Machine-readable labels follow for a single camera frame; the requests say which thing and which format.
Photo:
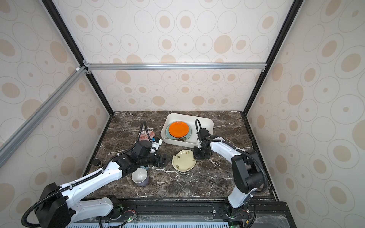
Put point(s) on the left diagonal aluminium bar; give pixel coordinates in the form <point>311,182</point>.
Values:
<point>17,139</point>

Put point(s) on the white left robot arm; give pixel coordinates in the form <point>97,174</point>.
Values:
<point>62,205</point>

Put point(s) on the horizontal aluminium frame bar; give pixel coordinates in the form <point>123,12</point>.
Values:
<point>177,66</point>

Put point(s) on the red patterned bowl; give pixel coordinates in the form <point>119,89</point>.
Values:
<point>145,136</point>

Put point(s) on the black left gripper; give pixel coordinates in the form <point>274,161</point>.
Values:
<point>164,163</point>

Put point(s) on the orange plate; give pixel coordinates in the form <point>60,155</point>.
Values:
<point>179,129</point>

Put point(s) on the cream floral plate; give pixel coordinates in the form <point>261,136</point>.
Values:
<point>184,161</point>

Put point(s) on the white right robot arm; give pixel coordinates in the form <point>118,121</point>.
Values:
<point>249,175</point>

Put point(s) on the white plastic bin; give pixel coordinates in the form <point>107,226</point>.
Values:
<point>190,120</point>

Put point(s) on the grey purple mug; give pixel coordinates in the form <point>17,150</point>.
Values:
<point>140,177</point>

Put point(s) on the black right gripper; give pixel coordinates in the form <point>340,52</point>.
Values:
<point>196,155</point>

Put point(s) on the mint green floral plate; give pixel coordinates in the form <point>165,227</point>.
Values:
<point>178,139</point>

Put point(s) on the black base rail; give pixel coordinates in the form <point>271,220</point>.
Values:
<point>177,212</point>

